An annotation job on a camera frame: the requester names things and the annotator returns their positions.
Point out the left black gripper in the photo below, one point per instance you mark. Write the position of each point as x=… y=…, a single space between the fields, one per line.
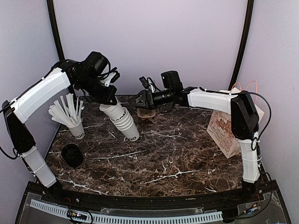
x=107 y=98

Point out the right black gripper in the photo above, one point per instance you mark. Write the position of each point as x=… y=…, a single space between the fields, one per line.
x=148 y=96

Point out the brown cardboard cup carrier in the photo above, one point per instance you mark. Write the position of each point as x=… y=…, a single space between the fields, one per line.
x=145 y=113

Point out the stack of white paper cups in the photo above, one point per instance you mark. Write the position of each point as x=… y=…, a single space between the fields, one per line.
x=122 y=119

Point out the stack of black lids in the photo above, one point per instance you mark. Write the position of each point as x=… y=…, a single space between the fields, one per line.
x=72 y=155

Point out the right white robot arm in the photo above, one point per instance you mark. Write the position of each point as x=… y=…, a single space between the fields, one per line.
x=240 y=106

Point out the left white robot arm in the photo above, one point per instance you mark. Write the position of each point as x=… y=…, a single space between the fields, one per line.
x=17 y=112

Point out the printed paper takeout bag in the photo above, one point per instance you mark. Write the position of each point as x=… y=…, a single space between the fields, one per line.
x=219 y=127

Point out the white cup holding straws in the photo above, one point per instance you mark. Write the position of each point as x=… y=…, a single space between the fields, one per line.
x=77 y=131

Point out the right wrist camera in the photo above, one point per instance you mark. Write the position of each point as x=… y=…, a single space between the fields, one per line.
x=170 y=78

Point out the white slotted cable duct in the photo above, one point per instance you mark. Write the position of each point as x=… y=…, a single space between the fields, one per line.
x=121 y=216

